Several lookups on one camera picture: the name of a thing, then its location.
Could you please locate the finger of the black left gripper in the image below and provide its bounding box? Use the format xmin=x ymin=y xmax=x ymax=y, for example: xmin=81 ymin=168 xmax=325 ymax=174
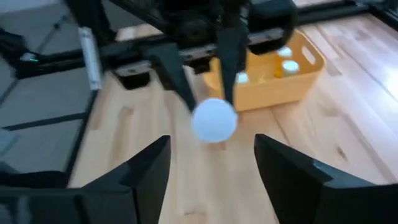
xmin=145 ymin=42 xmax=198 ymax=113
xmin=216 ymin=27 xmax=250 ymax=106

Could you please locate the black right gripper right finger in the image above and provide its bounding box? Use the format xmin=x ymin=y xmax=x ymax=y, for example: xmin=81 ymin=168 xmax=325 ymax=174
xmin=254 ymin=133 xmax=377 ymax=224

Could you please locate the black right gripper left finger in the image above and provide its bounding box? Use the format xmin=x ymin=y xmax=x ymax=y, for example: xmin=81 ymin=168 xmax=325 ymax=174
xmin=82 ymin=134 xmax=172 ymax=224

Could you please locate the white-capped medicine bottle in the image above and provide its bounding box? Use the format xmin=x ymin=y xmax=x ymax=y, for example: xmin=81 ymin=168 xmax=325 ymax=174
xmin=190 ymin=97 xmax=239 ymax=147
xmin=235 ymin=72 xmax=250 ymax=85
xmin=281 ymin=60 xmax=301 ymax=78

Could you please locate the orange medicine bottle white cap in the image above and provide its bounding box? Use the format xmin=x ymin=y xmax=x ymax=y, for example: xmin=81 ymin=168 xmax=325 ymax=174
xmin=275 ymin=45 xmax=294 ymax=78

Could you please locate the yellow plastic bin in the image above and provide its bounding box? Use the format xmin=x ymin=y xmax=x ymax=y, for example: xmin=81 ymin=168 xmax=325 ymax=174
xmin=203 ymin=29 xmax=326 ymax=112

